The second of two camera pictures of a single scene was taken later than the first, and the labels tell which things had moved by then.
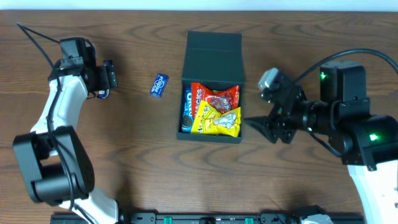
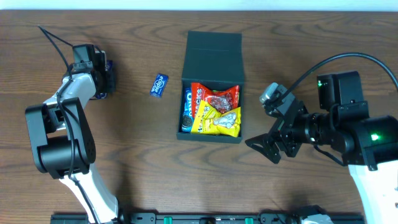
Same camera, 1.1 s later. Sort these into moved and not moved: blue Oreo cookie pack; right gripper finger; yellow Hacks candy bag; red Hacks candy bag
Moved: right gripper finger
Not moved: yellow Hacks candy bag; blue Oreo cookie pack; red Hacks candy bag
